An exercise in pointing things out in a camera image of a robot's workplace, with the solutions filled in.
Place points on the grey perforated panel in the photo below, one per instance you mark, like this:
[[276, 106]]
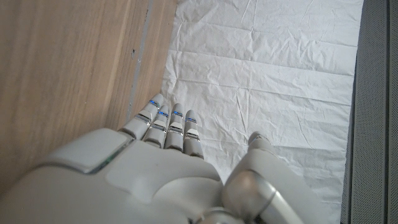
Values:
[[373, 124]]

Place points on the white wrinkled backdrop cloth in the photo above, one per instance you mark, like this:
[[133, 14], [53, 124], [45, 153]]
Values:
[[264, 77]]

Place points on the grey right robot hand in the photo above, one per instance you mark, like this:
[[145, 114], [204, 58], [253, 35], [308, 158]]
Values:
[[140, 186]]

